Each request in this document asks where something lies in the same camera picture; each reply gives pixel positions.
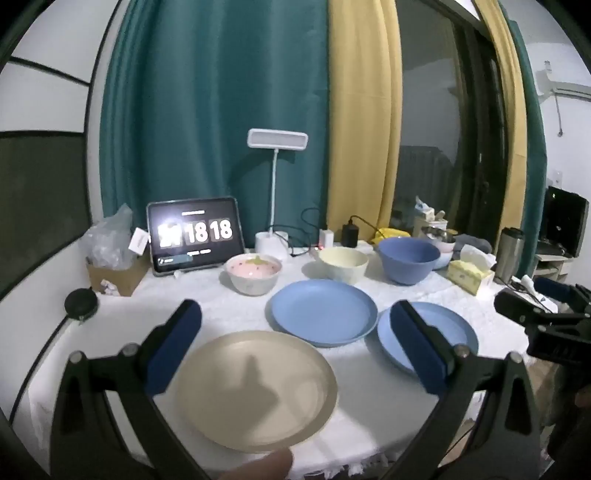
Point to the black round disc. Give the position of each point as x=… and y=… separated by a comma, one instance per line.
x=81, y=303

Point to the white tube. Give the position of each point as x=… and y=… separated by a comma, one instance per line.
x=535, y=288

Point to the narrow yellow curtain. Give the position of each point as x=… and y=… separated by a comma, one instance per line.
x=510, y=115

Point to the white card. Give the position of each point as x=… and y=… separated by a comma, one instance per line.
x=138, y=241

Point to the yellow tissue box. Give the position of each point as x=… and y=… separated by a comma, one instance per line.
x=468, y=274

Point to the beige carton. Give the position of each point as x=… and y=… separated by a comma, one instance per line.
x=427, y=221

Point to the yellow packet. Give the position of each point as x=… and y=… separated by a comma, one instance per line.
x=390, y=233

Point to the steel tumbler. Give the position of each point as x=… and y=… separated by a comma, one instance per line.
x=508, y=256

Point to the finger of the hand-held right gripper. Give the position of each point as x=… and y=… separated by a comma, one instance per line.
x=551, y=287
x=517, y=307

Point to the large blue plate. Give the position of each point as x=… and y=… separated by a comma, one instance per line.
x=323, y=311

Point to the white charger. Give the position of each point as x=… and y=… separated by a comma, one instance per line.
x=327, y=239

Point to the narrow teal curtain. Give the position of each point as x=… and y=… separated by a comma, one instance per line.
x=535, y=175

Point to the blue bowl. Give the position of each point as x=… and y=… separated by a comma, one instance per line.
x=408, y=263

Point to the tablet with clock display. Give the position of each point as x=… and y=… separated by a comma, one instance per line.
x=194, y=233

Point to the person's left hand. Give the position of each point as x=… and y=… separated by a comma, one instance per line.
x=258, y=467

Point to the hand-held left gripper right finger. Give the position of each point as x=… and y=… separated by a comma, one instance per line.
x=418, y=346

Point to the black charger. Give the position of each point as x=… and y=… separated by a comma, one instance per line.
x=350, y=235

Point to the clear plastic bag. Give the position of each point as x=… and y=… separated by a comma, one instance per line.
x=108, y=240

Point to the white desk lamp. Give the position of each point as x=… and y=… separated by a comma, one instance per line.
x=277, y=138

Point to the stacked pink and steel bowls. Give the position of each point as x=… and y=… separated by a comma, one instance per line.
x=445, y=261

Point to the grey cloth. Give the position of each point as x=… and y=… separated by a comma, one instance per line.
x=475, y=242

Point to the white shelf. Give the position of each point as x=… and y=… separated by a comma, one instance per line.
x=554, y=265

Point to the small blue plate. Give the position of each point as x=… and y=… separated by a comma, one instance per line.
x=443, y=323

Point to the black monitor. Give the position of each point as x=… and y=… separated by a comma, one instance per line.
x=563, y=221

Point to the white air conditioner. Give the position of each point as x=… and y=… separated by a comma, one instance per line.
x=561, y=81

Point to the cream bowl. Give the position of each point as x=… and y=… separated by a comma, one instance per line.
x=342, y=265

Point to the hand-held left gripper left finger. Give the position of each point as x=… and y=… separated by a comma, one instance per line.
x=178, y=337

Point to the cardboard box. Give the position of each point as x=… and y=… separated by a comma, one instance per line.
x=115, y=279

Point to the black window frame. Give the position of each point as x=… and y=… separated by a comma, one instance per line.
x=480, y=138

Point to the pink strawberry print bowl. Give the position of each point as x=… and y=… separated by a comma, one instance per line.
x=253, y=272

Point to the beige plate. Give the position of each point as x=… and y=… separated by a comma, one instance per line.
x=249, y=392

